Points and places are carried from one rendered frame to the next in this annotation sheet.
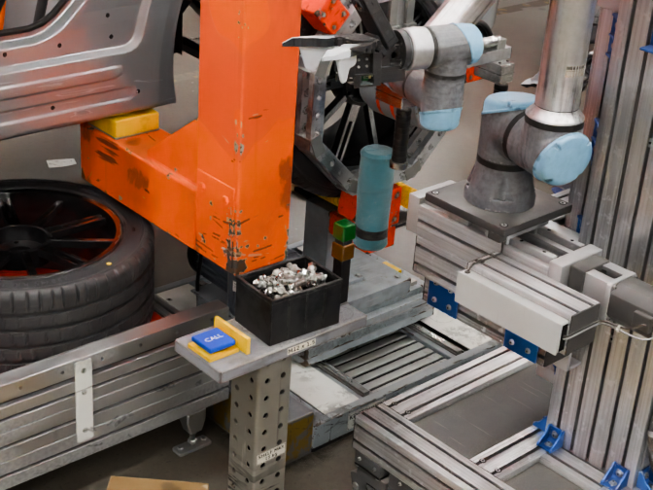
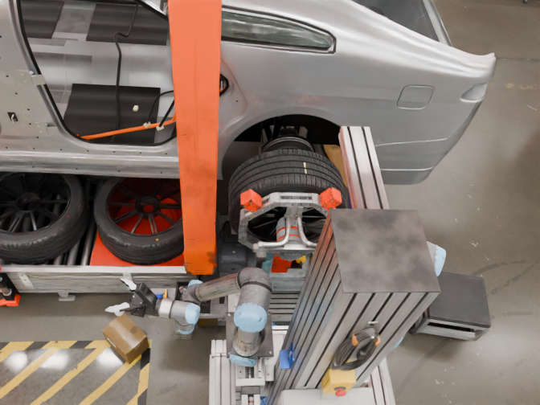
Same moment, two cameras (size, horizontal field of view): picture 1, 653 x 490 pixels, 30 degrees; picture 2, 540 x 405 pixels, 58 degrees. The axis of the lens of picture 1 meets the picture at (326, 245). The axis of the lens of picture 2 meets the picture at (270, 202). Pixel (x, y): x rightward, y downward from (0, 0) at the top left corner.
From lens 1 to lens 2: 2.18 m
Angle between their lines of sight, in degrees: 36
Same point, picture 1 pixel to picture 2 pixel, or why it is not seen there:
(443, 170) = (419, 196)
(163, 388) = (165, 285)
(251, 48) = (186, 222)
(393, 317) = (290, 287)
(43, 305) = (124, 247)
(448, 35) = (177, 313)
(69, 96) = (168, 170)
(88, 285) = (141, 247)
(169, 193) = not seen: hidden behind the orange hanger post
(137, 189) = not seen: hidden behind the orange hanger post
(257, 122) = (193, 240)
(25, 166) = not seen: hidden behind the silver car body
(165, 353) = (165, 278)
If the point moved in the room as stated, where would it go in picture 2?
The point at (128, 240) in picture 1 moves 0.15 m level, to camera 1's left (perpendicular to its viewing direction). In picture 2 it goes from (175, 229) to (159, 214)
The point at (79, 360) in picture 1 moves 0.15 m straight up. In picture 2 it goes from (125, 272) to (121, 260)
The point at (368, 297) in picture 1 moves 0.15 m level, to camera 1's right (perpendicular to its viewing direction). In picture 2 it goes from (280, 277) to (297, 292)
